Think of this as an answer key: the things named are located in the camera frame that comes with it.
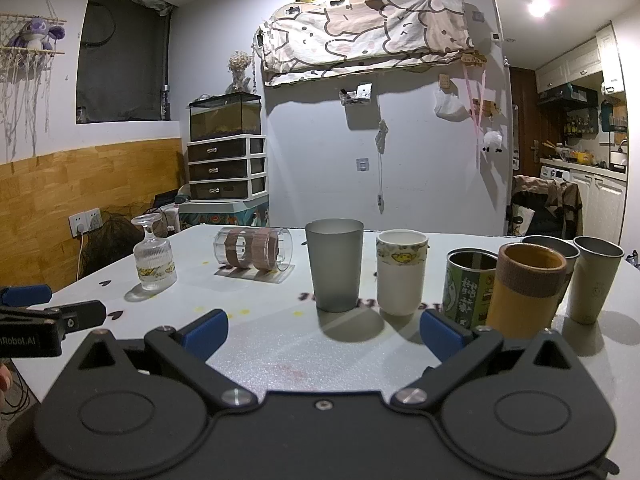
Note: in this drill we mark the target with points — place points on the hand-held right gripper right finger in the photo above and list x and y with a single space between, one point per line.
441 336

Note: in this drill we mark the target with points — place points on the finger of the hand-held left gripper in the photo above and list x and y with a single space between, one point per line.
82 315
25 294

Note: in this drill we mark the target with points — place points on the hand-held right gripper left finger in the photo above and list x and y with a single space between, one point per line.
206 336

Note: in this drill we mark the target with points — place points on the clear cup with brown bands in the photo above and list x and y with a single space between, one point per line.
252 252

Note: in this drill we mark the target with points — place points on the white cup with patterned rim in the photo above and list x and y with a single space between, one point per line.
401 280

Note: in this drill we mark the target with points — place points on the yellow cup with brown band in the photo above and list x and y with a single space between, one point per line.
525 305

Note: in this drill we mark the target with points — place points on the grey frosted cup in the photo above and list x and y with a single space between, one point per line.
334 270

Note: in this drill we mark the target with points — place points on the grey metal cup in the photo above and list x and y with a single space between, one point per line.
567 256

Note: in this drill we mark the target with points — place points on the pale green cup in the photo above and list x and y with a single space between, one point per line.
595 285

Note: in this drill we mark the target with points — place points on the person's left hand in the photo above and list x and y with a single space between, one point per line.
4 379

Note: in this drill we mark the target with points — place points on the green printed can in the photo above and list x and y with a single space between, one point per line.
465 290

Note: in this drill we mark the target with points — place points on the black mesh net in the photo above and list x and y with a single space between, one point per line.
112 240

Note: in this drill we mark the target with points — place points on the ribbed clear glass goblet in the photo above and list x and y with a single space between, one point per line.
155 265

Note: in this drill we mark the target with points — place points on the chair with brown jacket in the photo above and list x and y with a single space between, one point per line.
547 205

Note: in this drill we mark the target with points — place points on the white drawer unit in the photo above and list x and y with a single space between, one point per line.
227 167

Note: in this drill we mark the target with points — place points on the white washing machine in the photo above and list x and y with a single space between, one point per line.
556 172

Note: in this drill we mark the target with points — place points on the white plush sheep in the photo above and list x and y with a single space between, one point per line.
492 141

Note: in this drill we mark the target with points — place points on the white lower kitchen cabinet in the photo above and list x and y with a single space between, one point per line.
600 205

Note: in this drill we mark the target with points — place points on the white kitchen cabinet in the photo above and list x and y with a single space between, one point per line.
600 205
575 62

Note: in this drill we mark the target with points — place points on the glass fish tank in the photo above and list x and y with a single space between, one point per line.
225 120

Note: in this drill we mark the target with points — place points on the white macrame hammock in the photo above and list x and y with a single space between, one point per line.
20 75

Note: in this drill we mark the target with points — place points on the bottle on window sill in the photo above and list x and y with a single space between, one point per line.
164 102

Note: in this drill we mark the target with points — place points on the white hanging bag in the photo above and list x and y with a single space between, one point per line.
448 106

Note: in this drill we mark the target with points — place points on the brown wooden door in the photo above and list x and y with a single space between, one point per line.
522 120

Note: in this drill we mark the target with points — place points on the dark window covering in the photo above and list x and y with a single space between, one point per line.
120 60

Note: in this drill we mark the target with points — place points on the purple plush toy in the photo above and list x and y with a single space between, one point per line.
36 34

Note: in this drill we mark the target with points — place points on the dried flower bouquet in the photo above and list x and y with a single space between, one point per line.
240 65

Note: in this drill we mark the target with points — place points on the white upper kitchen cabinet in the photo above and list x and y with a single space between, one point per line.
575 62

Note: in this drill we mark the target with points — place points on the printed blanket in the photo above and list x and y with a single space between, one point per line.
365 30

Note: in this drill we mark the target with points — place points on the ceiling light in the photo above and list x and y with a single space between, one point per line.
540 6

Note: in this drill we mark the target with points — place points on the white wall socket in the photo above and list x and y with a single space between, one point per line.
85 221

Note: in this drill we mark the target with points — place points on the clear wall holder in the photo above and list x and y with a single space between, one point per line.
357 95

